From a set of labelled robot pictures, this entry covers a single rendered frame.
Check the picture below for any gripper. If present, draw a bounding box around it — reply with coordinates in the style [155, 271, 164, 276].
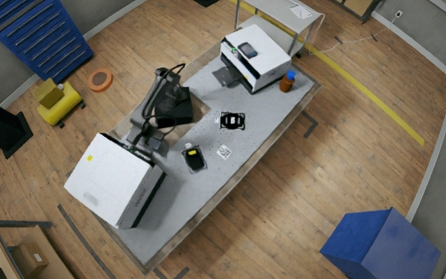
[138, 122, 158, 147]

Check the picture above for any brown bottle with blue cap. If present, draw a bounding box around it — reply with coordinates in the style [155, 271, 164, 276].
[279, 70, 296, 93]

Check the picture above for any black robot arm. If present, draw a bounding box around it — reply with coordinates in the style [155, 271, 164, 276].
[126, 68, 188, 147]

